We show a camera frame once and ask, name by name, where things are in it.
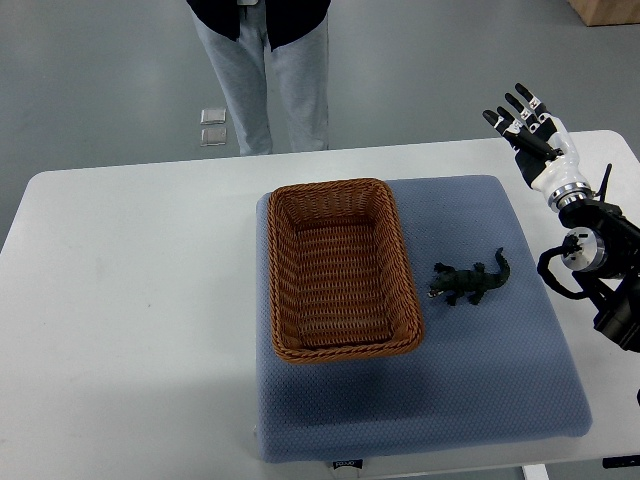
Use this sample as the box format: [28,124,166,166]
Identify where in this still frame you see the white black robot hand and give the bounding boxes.
[483,83,593,212]

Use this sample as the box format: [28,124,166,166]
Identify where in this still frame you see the dark toy crocodile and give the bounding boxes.
[428,247,511,306]

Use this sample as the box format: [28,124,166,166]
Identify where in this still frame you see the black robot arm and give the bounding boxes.
[537,165,639,352]

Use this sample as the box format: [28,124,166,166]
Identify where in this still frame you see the brown wicker basket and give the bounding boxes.
[266,178,424,364]

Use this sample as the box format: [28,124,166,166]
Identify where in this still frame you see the blue grey cushion mat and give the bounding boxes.
[256,175,592,463]

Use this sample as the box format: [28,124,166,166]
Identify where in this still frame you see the person in grey trousers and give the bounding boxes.
[185,0,332,157]

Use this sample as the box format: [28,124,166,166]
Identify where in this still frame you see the black table control panel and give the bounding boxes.
[602,455,640,469]

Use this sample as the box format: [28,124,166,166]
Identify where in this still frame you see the lower metal floor plate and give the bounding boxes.
[200,126,227,147]

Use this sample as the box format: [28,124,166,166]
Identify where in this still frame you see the metal floor plate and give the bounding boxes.
[200,126,227,147]
[200,107,226,125]

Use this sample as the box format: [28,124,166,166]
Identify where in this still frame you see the upper metal floor plate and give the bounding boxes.
[200,107,226,125]

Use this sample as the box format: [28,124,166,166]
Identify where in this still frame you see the white label tag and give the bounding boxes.
[331,459,364,470]

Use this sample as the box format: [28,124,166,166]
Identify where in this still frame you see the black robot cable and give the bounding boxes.
[536,234,601,300]

